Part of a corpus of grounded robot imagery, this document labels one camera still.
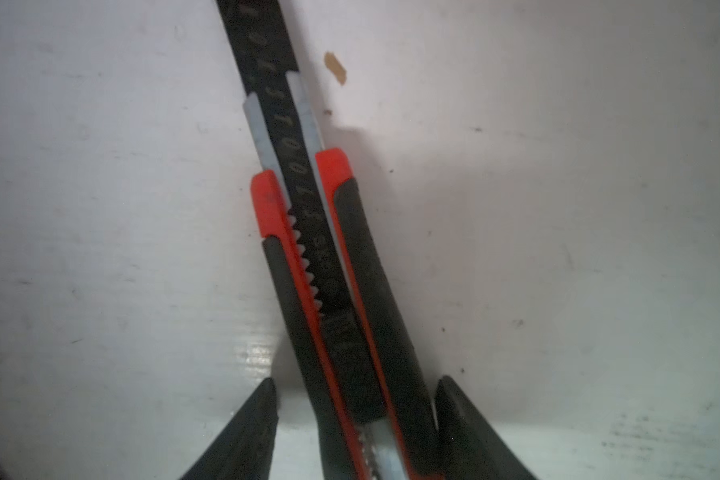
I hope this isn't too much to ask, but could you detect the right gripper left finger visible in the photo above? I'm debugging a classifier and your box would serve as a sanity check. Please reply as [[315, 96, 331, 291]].
[[182, 378, 279, 480]]

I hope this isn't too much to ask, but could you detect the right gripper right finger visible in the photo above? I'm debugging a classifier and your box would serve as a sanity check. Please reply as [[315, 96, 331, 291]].
[[435, 376, 536, 480]]

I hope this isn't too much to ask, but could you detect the red black utility knife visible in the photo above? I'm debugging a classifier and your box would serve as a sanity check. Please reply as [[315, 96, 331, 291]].
[[217, 1, 442, 479]]

